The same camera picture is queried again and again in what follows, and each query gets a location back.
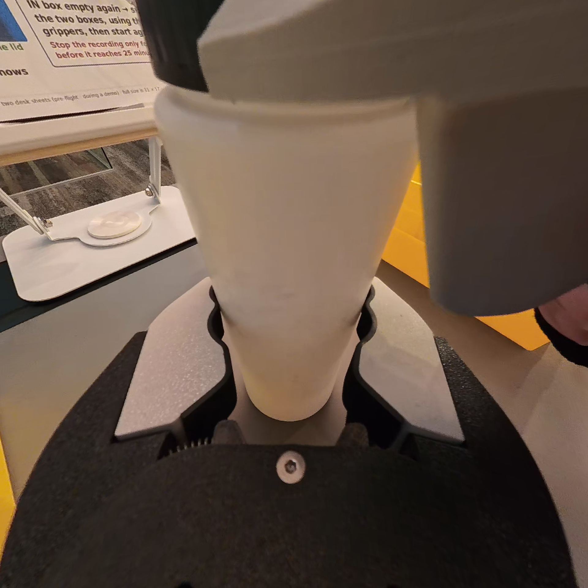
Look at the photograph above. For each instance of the person's right hand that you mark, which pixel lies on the person's right hand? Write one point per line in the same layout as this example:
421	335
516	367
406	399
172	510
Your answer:
574	317

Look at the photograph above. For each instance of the yellow plastic bin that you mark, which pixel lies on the yellow plastic bin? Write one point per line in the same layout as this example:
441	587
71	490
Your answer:
409	229
4	482

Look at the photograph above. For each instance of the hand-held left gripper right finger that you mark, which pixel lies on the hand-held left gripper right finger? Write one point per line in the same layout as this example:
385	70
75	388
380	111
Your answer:
409	376

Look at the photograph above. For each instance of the printed instruction sheet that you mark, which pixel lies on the printed instruction sheet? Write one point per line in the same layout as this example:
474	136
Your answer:
92	73

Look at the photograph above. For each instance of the white plastic bottle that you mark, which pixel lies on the white plastic bottle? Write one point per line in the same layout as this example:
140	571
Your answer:
285	229

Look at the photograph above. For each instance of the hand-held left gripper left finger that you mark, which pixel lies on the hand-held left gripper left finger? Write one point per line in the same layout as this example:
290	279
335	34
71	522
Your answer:
170	367

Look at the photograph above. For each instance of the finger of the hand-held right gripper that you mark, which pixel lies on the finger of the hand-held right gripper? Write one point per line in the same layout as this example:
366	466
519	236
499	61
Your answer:
367	46

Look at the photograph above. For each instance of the black bottle lid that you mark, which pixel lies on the black bottle lid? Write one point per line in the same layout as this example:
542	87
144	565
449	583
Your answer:
174	46

